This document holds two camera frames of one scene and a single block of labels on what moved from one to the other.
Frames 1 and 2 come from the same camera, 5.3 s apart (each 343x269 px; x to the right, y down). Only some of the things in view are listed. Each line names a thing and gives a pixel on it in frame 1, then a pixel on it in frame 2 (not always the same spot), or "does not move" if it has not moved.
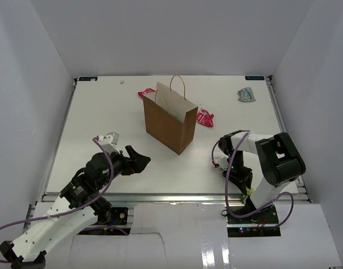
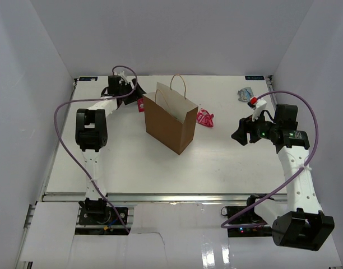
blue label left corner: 88,78 does not move
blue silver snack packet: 246,94 does not move
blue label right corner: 255,78 does not move
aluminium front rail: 184,198 does not move
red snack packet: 146,91 → 141,106
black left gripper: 129,166 → 137,94
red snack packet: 204,118 does not move
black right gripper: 242,180 → 246,125
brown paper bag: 170,118 does not move
